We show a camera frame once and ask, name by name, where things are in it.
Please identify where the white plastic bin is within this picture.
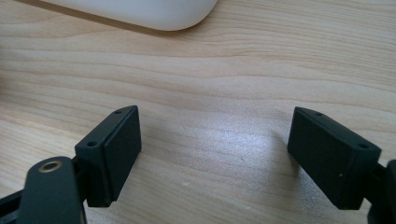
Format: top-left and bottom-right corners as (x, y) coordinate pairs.
(39, 0), (219, 32)

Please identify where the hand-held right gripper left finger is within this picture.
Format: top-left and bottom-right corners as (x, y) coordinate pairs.
(74, 105), (143, 208)

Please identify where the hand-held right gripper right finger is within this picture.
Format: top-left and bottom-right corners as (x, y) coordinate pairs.
(286, 105), (383, 211)

